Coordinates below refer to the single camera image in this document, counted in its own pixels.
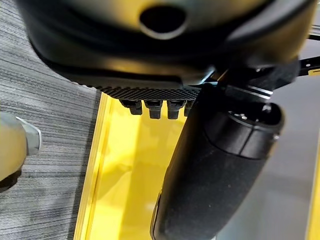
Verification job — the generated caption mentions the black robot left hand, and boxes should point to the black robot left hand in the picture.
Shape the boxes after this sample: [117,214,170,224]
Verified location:
[14,0,301,240]

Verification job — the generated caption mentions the silver robot leg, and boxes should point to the silver robot leg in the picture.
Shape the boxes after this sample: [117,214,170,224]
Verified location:
[0,111,42,182]

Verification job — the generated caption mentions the black metal strip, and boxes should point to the black metal strip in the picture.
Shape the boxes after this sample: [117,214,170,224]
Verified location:
[298,55,320,76]

